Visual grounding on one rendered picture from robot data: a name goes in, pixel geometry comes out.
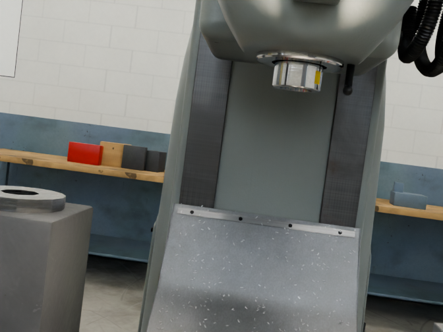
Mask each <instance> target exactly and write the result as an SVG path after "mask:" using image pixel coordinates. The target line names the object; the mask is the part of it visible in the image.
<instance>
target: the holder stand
mask: <svg viewBox="0 0 443 332"><path fill-rule="evenodd" d="M65 200H66V196H65V195H64V194H62V193H59V192H55V191H52V190H44V189H40V188H30V187H23V186H0V332H79V329H80V317H81V311H82V301H83V294H84V284H85V277H86V266H87V260H88V249H89V243H90V232H91V226H92V215H93V207H91V206H85V205H80V204H72V203H66V202H65Z"/></svg>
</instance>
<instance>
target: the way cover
mask: <svg viewBox="0 0 443 332"><path fill-rule="evenodd" d="M208 210H209V211H208ZM181 211H182V212H181ZM199 215H200V216H199ZM256 216H258V217H257V218H255V217H256ZM182 217H183V218H182ZM199 220H201V221H199ZM269 220H270V221H269ZM261 223H262V224H263V225H262V224H261ZM192 225H194V226H192ZM224 225H225V226H224ZM208 227H209V229H210V230H209V229H208ZM284 227H285V229H284ZM290 227H291V228H290ZM325 227H326V228H325ZM201 229H203V230H201ZM335 229H336V230H335ZM340 229H341V230H340ZM355 229H356V230H355ZM288 230H289V231H288ZM354 230H355V231H354ZM340 231H341V232H340ZM276 232H278V233H276ZM180 233H181V234H180ZM186 233H187V235H186ZM213 233H214V234H213ZM286 233H287V234H286ZM288 233H289V234H288ZM305 234H306V236H305ZM329 235H330V236H329ZM215 236H216V238H215ZM291 237H293V238H291ZM336 237H338V238H336ZM273 238H274V239H273ZM312 238H313V239H314V240H313V239H312ZM194 239H195V241H194ZM242 240H243V241H242ZM335 240H336V241H335ZM241 241H242V242H241ZM299 241H300V242H299ZM342 241H343V242H342ZM233 243H234V244H233ZM198 244H199V245H200V246H199V245H198ZM179 245H181V247H179ZM259 248H260V249H259ZM360 248H361V229H358V228H353V227H344V226H339V225H330V226H329V224H324V223H315V222H310V221H300V220H295V219H286V218H281V217H271V216H266V215H257V214H251V213H243V212H237V211H236V212H235V211H228V210H222V209H214V208H208V207H199V206H190V205H185V204H175V203H173V207H172V211H171V217H170V222H169V228H168V232H167V238H166V242H165V248H164V252H163V258H162V264H161V269H160V275H159V279H158V285H157V289H156V293H155V297H154V301H153V305H152V309H151V312H150V318H149V321H148V326H147V329H146V332H184V331H186V332H196V331H197V332H252V331H253V332H257V331H258V332H358V298H359V266H360ZM313 249H314V250H313ZM332 249H333V250H332ZM349 249H350V250H351V251H350V250H349ZM311 250H313V251H311ZM353 250H354V251H355V253H354V252H353ZM318 253H319V255H317V254H318ZM350 253H351V254H350ZM176 254H178V255H176ZM197 254H199V255H198V256H197ZM258 254H259V255H258ZM276 256H278V257H279V258H278V257H276ZM344 256H345V258H344ZM224 257H225V258H224ZM286 257H287V258H286ZM318 257H320V258H318ZM212 258H213V259H214V260H213V259H212ZM203 259H204V260H203ZM189 260H190V261H189ZM192 260H194V261H192ZM195 260H197V261H195ZM202 260H203V261H202ZM287 261H288V262H287ZM344 261H345V262H344ZM348 261H349V262H350V263H349V262H348ZM229 262H230V263H229ZM312 262H313V264H312ZM240 263H242V265H241V264H240ZM323 263H325V265H324V264H323ZM188 264H190V265H191V266H189V265H188ZM303 264H304V266H302V265H303ZM317 264H318V265H320V266H318V265H317ZM251 266H252V267H251ZM327 266H328V267H327ZM201 267H202V268H201ZM223 267H225V268H224V269H223ZM171 268H173V269H171ZM207 268H208V269H207ZM301 268H303V270H301ZM322 268H323V269H322ZM229 269H230V271H229ZM315 269H316V270H315ZM327 269H328V270H327ZM326 270H327V271H326ZM194 272H196V273H194ZM260 273H261V274H260ZM203 276H204V277H205V278H203ZM194 277H195V279H194ZM219 277H220V278H219ZM218 278H219V279H218ZM290 278H291V279H290ZM192 279H193V280H192ZM312 280H314V281H312ZM323 280H324V281H323ZM317 281H319V282H317ZM344 281H346V282H345V283H344ZM209 282H210V283H209ZM220 282H221V283H220ZM324 282H326V283H324ZM204 283H205V284H204ZM215 283H217V284H216V285H214V284H215ZM177 284H178V285H177ZM295 284H297V285H295ZM259 285H261V286H259ZM208 286H210V288H209V287H208ZM188 287H189V288H188ZM193 287H194V288H193ZM240 287H243V288H240ZM265 287H266V288H265ZM284 287H285V288H284ZM320 287H321V290H320ZM176 289H177V290H176ZM245 289H246V290H245ZM171 291H173V292H171ZM205 291H206V292H205ZM314 293H315V294H316V295H314ZM198 294H199V296H198ZM173 295H174V296H173ZM178 295H180V296H178ZM223 295H225V296H223ZM228 295H229V296H228ZM298 296H299V297H300V299H299V298H298ZM256 297H258V298H256ZM317 297H318V298H317ZM265 298H267V300H266V299H265ZM288 298H290V299H288ZM210 299H212V301H211V300H210ZM248 299H249V301H247V300H248ZM340 299H341V301H340ZM255 300H256V302H255ZM337 300H338V301H337ZM189 301H190V302H189ZM205 301H207V302H205ZM295 302H296V303H295ZM188 303H189V304H188ZM263 304H264V306H263ZM342 304H343V305H342ZM183 305H184V306H183ZM201 305H202V306H201ZM204 305H205V306H204ZM258 305H259V306H260V307H259V308H258ZM190 306H192V307H190ZM195 306H196V308H195ZM313 306H315V307H313ZM184 307H185V308H184ZM263 307H265V308H263ZM162 308H163V309H162ZM233 308H234V309H233ZM208 309H209V310H208ZM232 309H233V310H232ZM258 309H259V310H258ZM159 310H160V311H161V312H160V311H159ZM310 310H312V311H310ZM334 310H335V312H333V311H334ZM166 311H168V312H166ZM264 312H265V313H264ZM330 312H331V314H329V313H330ZM180 313H181V314H180ZM298 313H299V315H298ZM318 313H319V314H318ZM179 314H180V315H179ZM293 314H294V315H295V316H294V315H293ZM317 314H318V315H317ZM308 315H309V316H308ZM329 316H330V317H329ZM172 318H173V319H172ZM254 318H255V320H254ZM204 319H206V320H204ZM301 319H302V321H301ZM171 320H172V322H171ZM238 320H239V321H240V322H238ZM340 320H341V321H340ZM159 321H161V323H162V324H161V323H159ZM203 321H204V322H203ZM342 321H343V322H342ZM214 322H216V323H214ZM272 322H273V323H272ZM339 322H342V323H339ZM200 323H201V325H200ZM268 323H269V324H268ZM303 323H304V325H302V324H303ZM160 324H161V325H160ZM307 324H308V325H309V326H307ZM346 324H348V325H346ZM181 325H182V326H181ZM204 325H205V326H206V328H205V326H204ZM226 325H228V326H226ZM157 327H158V328H160V329H158V328H157ZM162 327H163V329H161V328H162ZM254 327H256V328H254ZM295 328H296V329H297V330H295ZM299 328H300V330H299ZM280 329H281V330H282V331H280ZM314 329H316V330H314ZM284 330H285V331H284ZM307 330H309V331H307Z"/></svg>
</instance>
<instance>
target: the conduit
mask: <svg viewBox="0 0 443 332"><path fill-rule="evenodd" d="M418 4H419V5H418V6H417V7H418V8H417V7H416V6H410V7H409V8H408V10H407V11H406V13H405V14H404V15H403V20H402V25H401V31H402V32H403V38H402V41H401V44H400V45H399V46H398V58H399V60H400V61H401V62H402V63H407V64H409V63H412V62H413V61H414V64H415V66H416V68H417V70H418V71H419V72H420V73H421V74H422V75H423V76H426V77H431V78H432V77H435V76H438V75H439V74H442V73H443V11H442V14H441V16H440V13H441V10H443V9H442V7H443V5H442V4H443V0H419V3H418ZM438 17H440V18H441V19H440V22H439V27H438V31H437V34H436V42H435V50H434V55H435V58H434V60H433V61H432V62H430V60H429V58H428V55H427V50H426V46H427V44H428V43H429V41H430V39H431V37H432V35H433V32H434V30H435V29H436V28H435V27H436V26H437V25H436V24H437V23H438V20H439V18H438Z"/></svg>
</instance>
